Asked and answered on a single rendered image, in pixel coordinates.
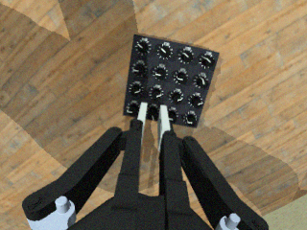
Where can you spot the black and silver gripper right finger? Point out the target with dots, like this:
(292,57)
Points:
(222,207)

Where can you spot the black knob box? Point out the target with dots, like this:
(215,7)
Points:
(152,56)

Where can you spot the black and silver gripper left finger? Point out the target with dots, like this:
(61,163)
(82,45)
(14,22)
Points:
(55,206)

